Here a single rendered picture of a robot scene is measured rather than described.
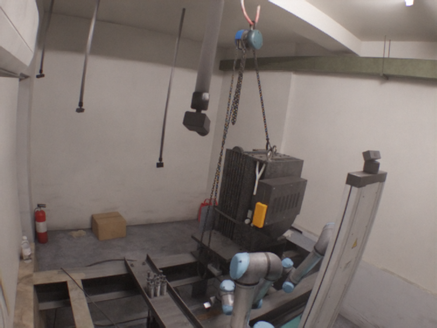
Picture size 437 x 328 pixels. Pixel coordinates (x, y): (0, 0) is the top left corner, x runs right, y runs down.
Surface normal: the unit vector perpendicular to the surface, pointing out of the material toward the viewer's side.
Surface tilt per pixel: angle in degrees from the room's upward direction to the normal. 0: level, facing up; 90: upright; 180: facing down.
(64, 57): 90
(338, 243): 90
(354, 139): 90
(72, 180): 90
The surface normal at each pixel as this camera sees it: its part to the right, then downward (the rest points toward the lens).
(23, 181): 0.58, 0.23
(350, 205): -0.78, 0.00
